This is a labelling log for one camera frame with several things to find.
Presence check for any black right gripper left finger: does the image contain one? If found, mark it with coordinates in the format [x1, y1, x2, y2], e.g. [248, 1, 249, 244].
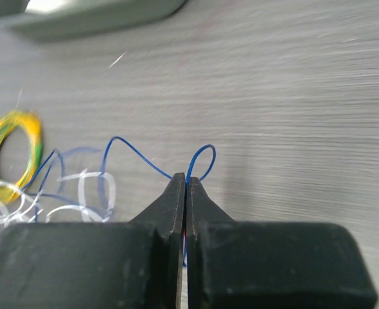
[0, 173, 186, 308]

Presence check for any yellow green cable coil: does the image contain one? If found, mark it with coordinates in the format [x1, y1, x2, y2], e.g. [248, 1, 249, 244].
[0, 109, 44, 204]

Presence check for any dark grey tray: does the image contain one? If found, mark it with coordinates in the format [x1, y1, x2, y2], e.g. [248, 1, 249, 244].
[0, 1, 187, 42]

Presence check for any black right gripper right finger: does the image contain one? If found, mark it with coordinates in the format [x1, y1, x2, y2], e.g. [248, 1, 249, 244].
[186, 178, 378, 308]

